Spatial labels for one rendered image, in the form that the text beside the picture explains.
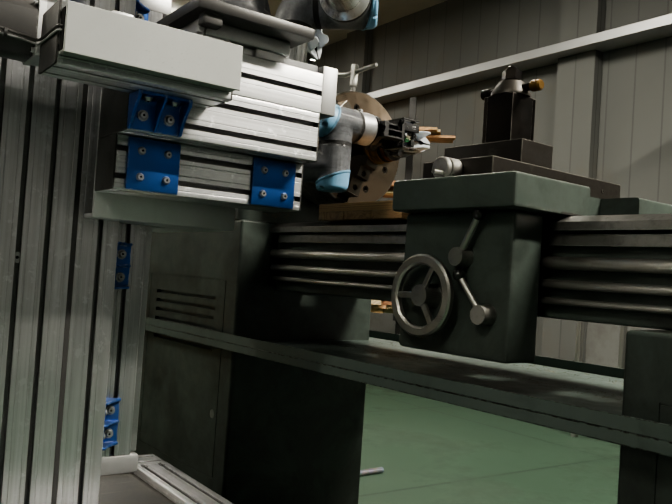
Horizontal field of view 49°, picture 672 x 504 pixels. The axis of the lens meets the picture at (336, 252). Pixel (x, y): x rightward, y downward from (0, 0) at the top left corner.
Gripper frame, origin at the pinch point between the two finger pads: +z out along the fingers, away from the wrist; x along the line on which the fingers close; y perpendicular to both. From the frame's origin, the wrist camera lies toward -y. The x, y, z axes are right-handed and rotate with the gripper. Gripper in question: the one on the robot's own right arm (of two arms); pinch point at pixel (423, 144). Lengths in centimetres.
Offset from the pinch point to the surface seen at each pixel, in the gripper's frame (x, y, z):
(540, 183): -16, 56, -27
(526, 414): -54, 61, -33
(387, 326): -78, -350, 314
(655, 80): 100, -107, 303
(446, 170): -13, 38, -31
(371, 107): 12.6, -21.9, 0.6
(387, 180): -6.8, -21.9, 8.3
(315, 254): -29.6, -15.9, -19.8
